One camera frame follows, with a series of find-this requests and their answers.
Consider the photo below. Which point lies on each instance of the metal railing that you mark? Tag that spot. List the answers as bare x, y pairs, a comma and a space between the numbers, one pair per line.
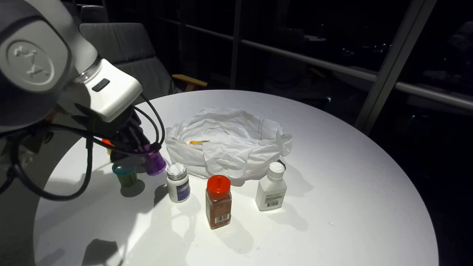
360, 74

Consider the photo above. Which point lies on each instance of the white square bottle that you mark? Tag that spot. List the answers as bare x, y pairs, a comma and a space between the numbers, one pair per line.
272, 188

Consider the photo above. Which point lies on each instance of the yellow lid container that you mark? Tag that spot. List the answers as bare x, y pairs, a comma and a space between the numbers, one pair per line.
196, 142

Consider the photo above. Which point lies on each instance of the white plastic bag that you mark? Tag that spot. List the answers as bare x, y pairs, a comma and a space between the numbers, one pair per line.
241, 143

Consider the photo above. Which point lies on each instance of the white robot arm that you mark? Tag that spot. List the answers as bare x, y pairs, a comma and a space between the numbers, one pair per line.
43, 55

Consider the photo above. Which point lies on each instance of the red lid spice jar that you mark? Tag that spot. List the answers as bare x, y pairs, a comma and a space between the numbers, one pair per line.
217, 201

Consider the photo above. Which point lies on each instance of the purple bottle with holes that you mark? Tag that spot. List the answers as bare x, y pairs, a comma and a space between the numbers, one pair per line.
153, 163

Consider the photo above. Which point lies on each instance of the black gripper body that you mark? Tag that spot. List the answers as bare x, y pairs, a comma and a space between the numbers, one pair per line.
125, 136

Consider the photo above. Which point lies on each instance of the teal lid green cup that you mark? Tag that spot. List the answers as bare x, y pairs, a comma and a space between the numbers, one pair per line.
124, 174

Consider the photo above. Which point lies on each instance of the grey armchair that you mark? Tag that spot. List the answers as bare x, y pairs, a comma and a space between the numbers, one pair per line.
127, 46

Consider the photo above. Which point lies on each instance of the white round pill bottle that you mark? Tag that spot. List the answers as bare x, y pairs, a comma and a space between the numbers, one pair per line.
177, 182

